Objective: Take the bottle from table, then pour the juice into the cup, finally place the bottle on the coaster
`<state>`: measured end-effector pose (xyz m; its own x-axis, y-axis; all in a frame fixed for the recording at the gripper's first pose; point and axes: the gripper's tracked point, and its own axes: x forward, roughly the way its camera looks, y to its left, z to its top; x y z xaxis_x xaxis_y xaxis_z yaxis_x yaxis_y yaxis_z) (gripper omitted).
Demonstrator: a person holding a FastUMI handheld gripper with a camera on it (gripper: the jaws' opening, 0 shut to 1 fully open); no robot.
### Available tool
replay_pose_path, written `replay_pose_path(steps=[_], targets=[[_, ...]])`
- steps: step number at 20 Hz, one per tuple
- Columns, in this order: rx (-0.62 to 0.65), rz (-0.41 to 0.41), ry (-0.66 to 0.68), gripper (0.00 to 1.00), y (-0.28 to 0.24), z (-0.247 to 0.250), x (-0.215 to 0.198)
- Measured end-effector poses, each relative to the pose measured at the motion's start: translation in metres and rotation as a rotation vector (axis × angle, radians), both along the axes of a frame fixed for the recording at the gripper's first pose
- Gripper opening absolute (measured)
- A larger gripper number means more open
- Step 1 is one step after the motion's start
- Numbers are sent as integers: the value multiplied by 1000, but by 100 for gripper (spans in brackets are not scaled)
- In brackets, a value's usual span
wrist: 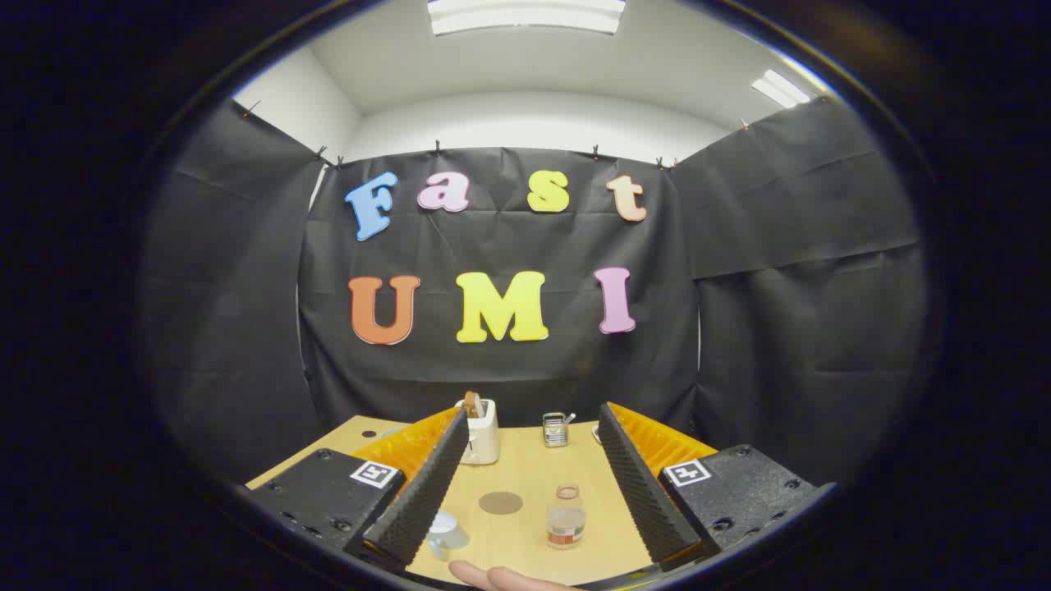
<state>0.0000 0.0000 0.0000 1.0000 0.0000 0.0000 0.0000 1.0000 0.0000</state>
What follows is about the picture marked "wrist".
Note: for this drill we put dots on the round brown coaster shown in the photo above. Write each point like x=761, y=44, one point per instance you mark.
x=501, y=503

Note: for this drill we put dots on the small ceiling light panel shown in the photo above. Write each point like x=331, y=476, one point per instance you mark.
x=780, y=88

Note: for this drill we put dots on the wooden table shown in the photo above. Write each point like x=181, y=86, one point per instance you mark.
x=534, y=472

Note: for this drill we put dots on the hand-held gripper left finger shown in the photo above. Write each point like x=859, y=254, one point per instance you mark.
x=427, y=492

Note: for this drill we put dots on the long ceiling light panel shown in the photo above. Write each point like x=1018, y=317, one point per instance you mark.
x=525, y=15

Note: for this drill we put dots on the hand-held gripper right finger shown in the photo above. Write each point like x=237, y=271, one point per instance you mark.
x=644, y=492

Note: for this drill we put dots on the bread slice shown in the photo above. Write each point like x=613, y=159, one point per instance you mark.
x=473, y=403

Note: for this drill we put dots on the black backdrop cloth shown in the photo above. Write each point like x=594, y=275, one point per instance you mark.
x=780, y=328

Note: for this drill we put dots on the small white dish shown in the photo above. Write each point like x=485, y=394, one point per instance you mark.
x=598, y=434

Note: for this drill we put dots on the clear juice bottle red label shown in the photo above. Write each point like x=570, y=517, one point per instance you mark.
x=566, y=525

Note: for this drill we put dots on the white toaster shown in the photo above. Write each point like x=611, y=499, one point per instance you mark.
x=483, y=439

